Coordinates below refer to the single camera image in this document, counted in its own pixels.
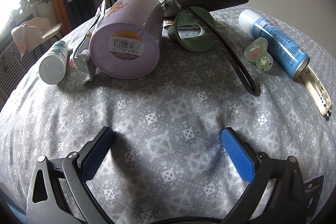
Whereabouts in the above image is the dark printed card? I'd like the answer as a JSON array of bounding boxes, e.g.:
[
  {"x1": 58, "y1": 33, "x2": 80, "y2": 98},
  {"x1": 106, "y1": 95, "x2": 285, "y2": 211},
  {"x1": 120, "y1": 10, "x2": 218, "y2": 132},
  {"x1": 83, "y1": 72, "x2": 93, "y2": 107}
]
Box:
[{"x1": 304, "y1": 173, "x2": 324, "y2": 223}]

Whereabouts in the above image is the grey patterned bed cover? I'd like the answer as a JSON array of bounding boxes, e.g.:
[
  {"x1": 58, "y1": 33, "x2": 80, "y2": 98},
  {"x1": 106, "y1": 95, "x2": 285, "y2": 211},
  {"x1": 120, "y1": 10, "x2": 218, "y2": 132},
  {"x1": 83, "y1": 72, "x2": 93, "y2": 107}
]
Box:
[{"x1": 0, "y1": 0, "x2": 336, "y2": 224}]

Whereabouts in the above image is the white small bottle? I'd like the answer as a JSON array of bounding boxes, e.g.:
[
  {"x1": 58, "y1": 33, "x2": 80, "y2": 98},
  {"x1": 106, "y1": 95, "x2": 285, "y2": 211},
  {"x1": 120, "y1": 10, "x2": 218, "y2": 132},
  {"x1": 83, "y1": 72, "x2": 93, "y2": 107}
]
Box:
[{"x1": 39, "y1": 40, "x2": 68, "y2": 85}]

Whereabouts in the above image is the silver foil packet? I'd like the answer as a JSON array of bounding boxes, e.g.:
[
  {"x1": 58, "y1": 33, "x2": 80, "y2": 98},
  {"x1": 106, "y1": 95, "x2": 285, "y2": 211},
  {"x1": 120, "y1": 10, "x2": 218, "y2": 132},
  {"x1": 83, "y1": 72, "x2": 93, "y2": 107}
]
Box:
[{"x1": 69, "y1": 0, "x2": 106, "y2": 81}]

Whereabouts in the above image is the blue aerosol spray can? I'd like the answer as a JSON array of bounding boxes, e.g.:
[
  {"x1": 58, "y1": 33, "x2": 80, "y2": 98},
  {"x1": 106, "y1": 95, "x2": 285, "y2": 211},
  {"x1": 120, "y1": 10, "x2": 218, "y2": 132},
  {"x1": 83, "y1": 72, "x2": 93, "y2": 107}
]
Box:
[{"x1": 239, "y1": 9, "x2": 310, "y2": 80}]

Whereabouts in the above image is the green glitter pacifier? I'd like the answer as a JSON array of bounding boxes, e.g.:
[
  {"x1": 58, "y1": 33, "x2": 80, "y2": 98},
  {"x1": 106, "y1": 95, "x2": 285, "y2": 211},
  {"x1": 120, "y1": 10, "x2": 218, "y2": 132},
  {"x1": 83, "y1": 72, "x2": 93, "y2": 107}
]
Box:
[{"x1": 244, "y1": 38, "x2": 273, "y2": 72}]

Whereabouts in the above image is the white chair with cloth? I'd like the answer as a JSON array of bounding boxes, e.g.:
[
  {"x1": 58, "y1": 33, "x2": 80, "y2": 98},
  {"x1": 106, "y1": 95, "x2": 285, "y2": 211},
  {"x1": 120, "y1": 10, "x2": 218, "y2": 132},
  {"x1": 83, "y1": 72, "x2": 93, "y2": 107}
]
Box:
[{"x1": 11, "y1": 17, "x2": 62, "y2": 58}]

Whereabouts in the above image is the purple cylindrical canister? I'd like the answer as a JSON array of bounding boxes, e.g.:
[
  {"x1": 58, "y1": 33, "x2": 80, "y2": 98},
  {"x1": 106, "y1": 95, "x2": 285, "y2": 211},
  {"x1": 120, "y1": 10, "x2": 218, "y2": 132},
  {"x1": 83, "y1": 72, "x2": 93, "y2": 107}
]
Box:
[{"x1": 89, "y1": 0, "x2": 163, "y2": 80}]

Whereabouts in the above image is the green round hand mirror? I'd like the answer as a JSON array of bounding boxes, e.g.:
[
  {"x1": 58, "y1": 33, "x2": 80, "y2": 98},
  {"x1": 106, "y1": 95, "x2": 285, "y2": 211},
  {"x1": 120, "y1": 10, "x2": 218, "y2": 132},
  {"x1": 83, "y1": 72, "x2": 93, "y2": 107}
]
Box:
[{"x1": 167, "y1": 11, "x2": 215, "y2": 53}]

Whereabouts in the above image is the brown leather strap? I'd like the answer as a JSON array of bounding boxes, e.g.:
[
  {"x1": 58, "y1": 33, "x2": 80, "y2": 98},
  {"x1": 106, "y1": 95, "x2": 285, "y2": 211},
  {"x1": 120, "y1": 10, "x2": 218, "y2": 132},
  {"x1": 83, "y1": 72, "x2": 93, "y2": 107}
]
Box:
[{"x1": 172, "y1": 0, "x2": 261, "y2": 97}]

